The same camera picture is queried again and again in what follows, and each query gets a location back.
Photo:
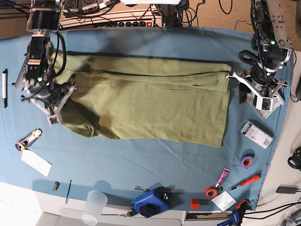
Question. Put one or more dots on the purple tape roll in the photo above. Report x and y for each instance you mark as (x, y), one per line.
(246, 160)

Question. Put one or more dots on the blue clamp bottom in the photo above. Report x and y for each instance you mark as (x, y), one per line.
(237, 215)

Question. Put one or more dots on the black remote control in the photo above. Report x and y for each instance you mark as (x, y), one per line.
(19, 84)

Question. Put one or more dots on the pink glue tube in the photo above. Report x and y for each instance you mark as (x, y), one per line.
(222, 176)

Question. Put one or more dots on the power strip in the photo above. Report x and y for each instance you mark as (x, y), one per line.
(143, 23)

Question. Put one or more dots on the black power adapter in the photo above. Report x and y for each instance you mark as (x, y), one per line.
(287, 190)

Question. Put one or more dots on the red tape roll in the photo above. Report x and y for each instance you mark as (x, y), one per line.
(211, 192)

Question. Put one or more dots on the clear plastic case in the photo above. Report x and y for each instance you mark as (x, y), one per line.
(254, 133)

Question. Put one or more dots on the black tweezers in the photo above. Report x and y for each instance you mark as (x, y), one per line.
(68, 192)

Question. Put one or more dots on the keys on ring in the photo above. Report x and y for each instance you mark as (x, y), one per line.
(130, 213)

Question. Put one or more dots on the blue tablecloth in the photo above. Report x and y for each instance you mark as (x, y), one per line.
(115, 167)

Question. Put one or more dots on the white marker pen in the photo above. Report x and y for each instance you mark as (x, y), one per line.
(4, 88)

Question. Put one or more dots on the white paper card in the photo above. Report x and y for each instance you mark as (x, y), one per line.
(36, 162)

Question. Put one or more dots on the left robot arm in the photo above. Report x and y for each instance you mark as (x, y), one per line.
(268, 26)

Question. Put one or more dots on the white square card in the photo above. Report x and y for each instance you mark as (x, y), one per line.
(224, 201)

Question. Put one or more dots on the orange screwdriver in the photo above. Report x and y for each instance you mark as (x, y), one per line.
(245, 182)

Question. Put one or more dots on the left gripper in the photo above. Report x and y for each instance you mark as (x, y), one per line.
(260, 79)

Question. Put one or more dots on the orange utility knife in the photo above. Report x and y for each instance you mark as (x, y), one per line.
(28, 140)

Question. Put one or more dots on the blue plastic device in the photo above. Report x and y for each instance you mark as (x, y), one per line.
(151, 202)

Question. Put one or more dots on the clear plastic cup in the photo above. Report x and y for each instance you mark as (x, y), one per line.
(95, 204)

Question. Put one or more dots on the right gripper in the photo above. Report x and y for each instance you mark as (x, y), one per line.
(50, 98)

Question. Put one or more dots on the red block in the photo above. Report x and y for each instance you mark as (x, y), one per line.
(195, 204)

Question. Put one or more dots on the small green battery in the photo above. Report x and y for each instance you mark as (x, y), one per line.
(56, 186)

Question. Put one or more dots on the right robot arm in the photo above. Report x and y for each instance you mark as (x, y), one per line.
(38, 76)

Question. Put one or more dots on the green t-shirt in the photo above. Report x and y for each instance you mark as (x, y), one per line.
(134, 98)

